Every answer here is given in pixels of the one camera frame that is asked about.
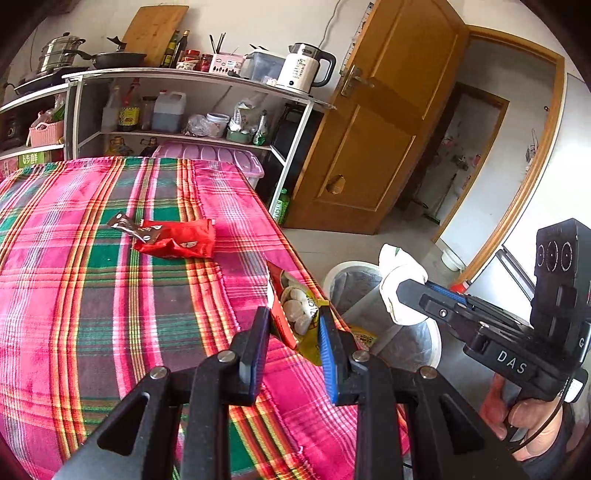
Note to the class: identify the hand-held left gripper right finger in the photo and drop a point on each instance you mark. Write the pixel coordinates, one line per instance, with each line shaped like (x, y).
(328, 360)

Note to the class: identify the white electric kettle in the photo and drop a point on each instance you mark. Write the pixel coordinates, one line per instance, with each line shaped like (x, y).
(298, 71)

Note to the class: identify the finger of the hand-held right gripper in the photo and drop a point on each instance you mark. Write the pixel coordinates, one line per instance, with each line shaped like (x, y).
(434, 307)
(489, 311)

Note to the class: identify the small black appliance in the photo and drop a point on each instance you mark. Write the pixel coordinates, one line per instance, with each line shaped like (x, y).
(9, 134)

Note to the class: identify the black induction cooker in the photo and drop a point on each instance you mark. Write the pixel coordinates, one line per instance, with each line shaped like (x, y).
(37, 83)

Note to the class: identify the black frying pan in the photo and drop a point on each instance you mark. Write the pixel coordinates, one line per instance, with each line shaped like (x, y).
(117, 59)

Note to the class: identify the white basin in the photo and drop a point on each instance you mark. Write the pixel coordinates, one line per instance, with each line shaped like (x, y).
(452, 260)

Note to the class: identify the bundle of chopsticks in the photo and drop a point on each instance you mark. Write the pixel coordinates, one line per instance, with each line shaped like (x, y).
(217, 44)

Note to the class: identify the plaid tablecloth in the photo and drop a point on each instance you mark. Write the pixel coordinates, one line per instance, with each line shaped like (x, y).
(115, 323)

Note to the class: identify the red yellow candy bag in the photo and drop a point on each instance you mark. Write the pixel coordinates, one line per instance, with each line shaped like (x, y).
(295, 304)

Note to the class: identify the pink utensil holder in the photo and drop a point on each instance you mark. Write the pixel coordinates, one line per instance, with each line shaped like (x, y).
(226, 65)

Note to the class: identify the white trash bin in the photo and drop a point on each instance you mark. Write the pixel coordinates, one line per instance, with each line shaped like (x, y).
(415, 341)

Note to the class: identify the gold snack wrapper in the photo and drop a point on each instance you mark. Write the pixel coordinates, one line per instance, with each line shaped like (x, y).
(364, 339)

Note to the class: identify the wooden cutting board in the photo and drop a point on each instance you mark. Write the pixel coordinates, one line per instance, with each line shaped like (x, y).
(152, 32)

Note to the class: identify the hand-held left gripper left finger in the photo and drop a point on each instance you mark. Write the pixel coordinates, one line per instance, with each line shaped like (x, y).
(258, 360)

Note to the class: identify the steel steamer pot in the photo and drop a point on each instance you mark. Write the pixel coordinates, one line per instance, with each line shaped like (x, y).
(60, 55)

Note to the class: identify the wooden door frame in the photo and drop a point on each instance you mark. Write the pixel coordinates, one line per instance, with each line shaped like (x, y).
(556, 115)

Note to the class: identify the green drink bottle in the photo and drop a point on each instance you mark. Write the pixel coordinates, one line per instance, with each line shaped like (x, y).
(280, 210)

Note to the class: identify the small white frame shelf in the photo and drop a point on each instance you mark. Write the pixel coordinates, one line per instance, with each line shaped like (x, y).
(32, 99)

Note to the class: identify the dark brown sachet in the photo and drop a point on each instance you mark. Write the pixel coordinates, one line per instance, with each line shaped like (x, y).
(123, 224)

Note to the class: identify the small brown jar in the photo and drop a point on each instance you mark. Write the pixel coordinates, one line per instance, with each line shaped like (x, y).
(147, 115)

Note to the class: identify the person's right hand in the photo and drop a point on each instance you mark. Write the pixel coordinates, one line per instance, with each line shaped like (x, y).
(535, 420)

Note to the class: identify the soy sauce bottle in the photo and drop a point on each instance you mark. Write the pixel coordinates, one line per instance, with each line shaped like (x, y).
(128, 115)

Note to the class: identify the dark sauce bottle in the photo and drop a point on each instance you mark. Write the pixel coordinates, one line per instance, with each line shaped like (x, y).
(183, 50)
(170, 53)

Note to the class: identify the green bowl with packets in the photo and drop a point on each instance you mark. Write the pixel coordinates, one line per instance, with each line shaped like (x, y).
(241, 134)

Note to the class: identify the clear plastic bottle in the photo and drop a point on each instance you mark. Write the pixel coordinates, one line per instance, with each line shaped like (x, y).
(111, 113)

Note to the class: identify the large white frame shelf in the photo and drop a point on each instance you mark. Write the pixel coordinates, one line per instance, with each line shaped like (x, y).
(72, 120)

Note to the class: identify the pink plastic basket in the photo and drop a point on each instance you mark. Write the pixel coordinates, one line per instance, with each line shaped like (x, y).
(46, 134)

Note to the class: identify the dark liquid jug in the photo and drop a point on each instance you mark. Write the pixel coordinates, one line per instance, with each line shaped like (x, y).
(168, 115)

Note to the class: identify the wooden door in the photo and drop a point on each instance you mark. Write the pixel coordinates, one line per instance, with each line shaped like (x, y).
(378, 138)

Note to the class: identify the red lid jar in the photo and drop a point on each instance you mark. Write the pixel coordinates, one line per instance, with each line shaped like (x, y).
(189, 62)

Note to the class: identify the green cardboard box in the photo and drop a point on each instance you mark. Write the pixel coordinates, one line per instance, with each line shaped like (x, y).
(34, 159)

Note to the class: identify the pink lid storage box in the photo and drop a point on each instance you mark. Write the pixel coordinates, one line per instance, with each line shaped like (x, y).
(207, 154)

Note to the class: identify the green glass bottle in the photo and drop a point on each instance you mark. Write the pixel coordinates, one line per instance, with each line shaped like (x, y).
(261, 131)

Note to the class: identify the white plastic tub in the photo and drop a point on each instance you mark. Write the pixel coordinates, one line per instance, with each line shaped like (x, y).
(217, 125)

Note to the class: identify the small red jar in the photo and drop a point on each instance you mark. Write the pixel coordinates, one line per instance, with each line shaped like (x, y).
(206, 63)

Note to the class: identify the crumpled clear plastic bag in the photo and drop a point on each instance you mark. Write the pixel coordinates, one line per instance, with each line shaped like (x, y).
(197, 127)

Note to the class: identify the red snack packet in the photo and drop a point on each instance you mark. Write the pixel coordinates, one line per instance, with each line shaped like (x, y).
(180, 240)

